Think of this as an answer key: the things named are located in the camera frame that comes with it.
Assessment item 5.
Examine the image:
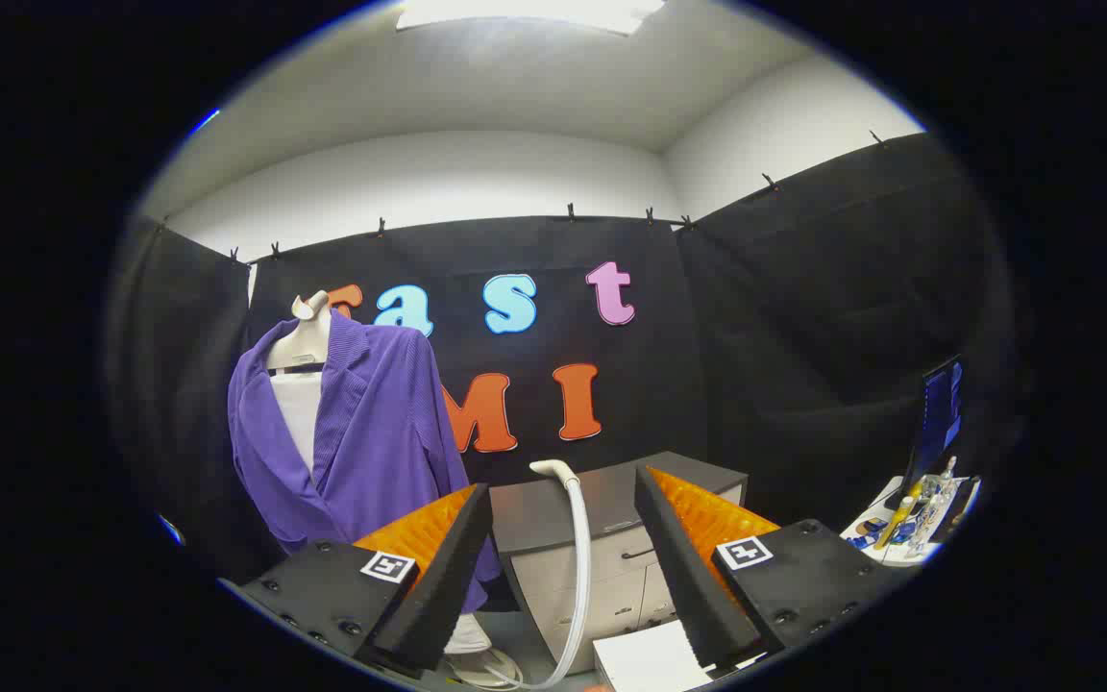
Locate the white dress form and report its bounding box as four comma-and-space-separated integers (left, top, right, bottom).
265, 291, 335, 477

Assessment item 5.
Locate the yellow bottle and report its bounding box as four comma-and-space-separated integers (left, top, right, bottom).
875, 495, 915, 551

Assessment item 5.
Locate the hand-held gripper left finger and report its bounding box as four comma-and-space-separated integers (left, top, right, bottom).
217, 482, 495, 680

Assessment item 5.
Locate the white side table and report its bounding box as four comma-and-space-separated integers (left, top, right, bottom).
840, 474, 982, 568

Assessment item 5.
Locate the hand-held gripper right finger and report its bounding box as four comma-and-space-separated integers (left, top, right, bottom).
632, 466, 905, 672

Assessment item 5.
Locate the white garment steamer with hose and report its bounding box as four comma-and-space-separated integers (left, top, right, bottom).
448, 459, 595, 691

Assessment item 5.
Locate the low white cabinet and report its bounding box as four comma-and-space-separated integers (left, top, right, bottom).
592, 620, 766, 692

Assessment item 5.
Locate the ceiling light panel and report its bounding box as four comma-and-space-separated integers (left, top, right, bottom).
395, 0, 665, 37

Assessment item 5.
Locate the cluster of clear bottles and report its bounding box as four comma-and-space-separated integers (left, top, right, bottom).
909, 457, 960, 558

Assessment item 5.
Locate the purple corduroy jacket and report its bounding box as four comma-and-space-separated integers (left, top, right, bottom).
227, 309, 502, 616

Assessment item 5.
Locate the computer monitor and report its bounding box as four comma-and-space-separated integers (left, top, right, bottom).
902, 356, 966, 496

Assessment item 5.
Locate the grey drawer cabinet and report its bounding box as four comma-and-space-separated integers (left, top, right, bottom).
489, 450, 749, 674

